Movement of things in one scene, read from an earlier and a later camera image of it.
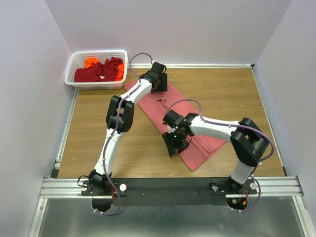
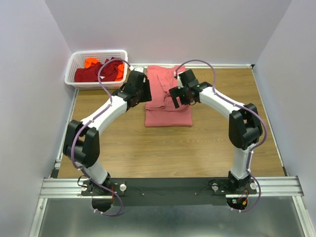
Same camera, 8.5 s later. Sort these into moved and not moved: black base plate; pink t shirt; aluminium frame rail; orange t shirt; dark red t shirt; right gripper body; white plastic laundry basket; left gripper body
Moved: right gripper body; left gripper body; pink t shirt
Not moved: aluminium frame rail; white plastic laundry basket; orange t shirt; dark red t shirt; black base plate
